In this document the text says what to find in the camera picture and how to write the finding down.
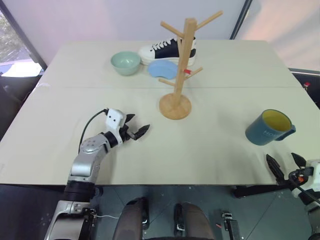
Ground white and navy sneaker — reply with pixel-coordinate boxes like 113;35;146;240
137;36;198;67

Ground dark rounded brown shape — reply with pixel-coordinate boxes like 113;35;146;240
113;197;151;240
181;201;216;240

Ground dark window frame post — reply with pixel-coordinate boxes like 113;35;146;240
229;0;254;41
0;0;49;72

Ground thin white wire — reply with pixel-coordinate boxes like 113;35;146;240
95;214;120;221

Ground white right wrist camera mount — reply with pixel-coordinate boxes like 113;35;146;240
292;158;320;201

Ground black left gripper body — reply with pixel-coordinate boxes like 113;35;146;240
119;123;136;144

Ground light blue plate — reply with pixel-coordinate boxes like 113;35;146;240
147;59;180;81

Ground black table support bar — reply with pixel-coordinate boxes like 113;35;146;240
230;184;294;199

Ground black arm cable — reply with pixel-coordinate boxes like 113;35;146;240
78;108;110;154
294;183;320;205

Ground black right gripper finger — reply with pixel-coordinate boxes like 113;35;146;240
265;153;285;186
290;152;307;170

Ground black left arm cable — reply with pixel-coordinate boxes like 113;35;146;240
78;108;110;154

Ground black metal floor bracket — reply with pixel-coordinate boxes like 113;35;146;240
219;211;241;240

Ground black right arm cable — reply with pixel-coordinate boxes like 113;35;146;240
294;183;320;205

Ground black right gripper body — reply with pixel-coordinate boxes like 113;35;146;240
284;166;315;191

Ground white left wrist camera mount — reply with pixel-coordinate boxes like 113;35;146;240
104;108;127;145

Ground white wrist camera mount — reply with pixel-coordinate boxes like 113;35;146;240
292;158;320;201
104;108;127;145

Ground pale green bowl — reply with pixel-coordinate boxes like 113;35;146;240
110;50;142;77

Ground wooden mug tree stand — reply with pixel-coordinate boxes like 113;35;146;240
158;10;224;121

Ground blue mug with yellow inside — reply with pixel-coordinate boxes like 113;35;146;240
244;108;297;147

